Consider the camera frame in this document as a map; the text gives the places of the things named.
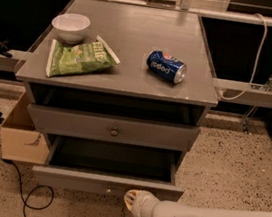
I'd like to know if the black floor cable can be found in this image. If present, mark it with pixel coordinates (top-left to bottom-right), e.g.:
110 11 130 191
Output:
0 151 60 217

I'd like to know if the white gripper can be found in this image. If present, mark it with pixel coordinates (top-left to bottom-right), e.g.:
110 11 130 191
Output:
123 189 159 217

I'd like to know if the grey wooden drawer cabinet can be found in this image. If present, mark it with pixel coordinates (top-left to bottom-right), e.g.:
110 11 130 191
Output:
5 0 231 174

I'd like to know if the white cable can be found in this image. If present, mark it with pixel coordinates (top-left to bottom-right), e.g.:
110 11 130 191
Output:
215 8 271 106

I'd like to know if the white ceramic bowl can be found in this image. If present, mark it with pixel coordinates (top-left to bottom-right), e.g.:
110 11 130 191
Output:
51 13 91 44

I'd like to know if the green chip bag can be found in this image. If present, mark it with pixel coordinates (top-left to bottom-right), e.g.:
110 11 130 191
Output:
45 36 120 77

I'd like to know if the blue pepsi can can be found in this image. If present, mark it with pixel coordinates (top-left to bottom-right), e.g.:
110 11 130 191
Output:
146 50 187 84

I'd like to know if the cardboard box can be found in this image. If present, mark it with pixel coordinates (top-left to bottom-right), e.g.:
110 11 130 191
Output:
0 93 49 164

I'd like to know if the grey drawer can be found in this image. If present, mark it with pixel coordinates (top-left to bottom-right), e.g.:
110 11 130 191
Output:
28 104 200 151
32 136 183 201

